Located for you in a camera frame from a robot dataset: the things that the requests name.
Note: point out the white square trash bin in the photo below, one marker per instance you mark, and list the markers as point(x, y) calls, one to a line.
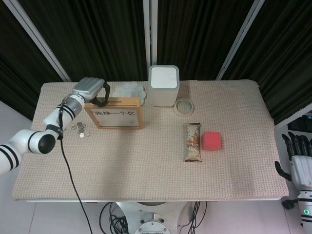
point(163, 80)

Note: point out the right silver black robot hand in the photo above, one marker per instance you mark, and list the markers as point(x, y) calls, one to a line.
point(302, 170)

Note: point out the white flower-shaped plate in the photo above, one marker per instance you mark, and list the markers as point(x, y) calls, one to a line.
point(129, 90)

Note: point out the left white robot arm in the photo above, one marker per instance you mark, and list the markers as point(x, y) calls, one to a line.
point(34, 141)

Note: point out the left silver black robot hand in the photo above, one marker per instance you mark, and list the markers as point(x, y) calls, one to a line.
point(86, 87)

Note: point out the wooden coin bank box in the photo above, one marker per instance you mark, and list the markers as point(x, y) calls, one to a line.
point(117, 126)

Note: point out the black caster wheel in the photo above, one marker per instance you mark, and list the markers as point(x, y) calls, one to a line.
point(290, 204)

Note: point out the pink foam cube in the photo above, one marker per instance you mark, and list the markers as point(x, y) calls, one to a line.
point(211, 141)

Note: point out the black pleated curtain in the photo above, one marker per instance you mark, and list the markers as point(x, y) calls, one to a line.
point(97, 36)
point(195, 36)
point(287, 61)
point(17, 61)

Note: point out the white metal partition post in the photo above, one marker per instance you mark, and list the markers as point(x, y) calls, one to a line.
point(150, 31)
point(39, 41)
point(240, 41)

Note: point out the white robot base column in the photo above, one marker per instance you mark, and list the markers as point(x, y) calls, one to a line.
point(151, 218)

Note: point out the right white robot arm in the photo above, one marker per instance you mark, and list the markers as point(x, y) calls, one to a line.
point(306, 212)

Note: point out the beige woven tablecloth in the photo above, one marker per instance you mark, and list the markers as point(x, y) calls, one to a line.
point(151, 170)

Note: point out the brown snack bar wrapper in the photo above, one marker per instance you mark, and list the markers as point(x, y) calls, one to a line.
point(193, 143)

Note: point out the masking tape roll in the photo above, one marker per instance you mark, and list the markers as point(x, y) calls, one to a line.
point(177, 110)

